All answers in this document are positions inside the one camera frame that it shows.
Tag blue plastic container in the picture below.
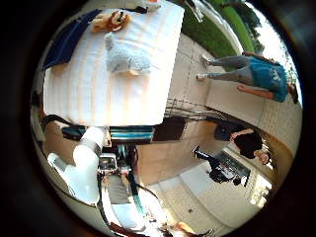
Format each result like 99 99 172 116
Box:
42 9 102 70

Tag white and orange plush toy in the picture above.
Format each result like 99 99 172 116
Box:
143 0 163 11

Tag black backpack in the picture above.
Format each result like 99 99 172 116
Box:
213 119 242 142

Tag teal table frame bar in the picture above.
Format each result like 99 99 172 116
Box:
61 124 156 144

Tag person in black shirt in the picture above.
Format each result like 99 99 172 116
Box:
192 127 273 186

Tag white control box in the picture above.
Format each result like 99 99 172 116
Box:
98 152 119 173

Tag person in teal shirt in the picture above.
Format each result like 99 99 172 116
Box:
196 51 299 104

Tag tan lion plush toy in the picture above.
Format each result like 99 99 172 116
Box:
90 9 131 34

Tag black box under table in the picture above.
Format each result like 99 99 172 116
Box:
152 116 188 143

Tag grey plush toy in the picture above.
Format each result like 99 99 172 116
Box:
104 33 153 76

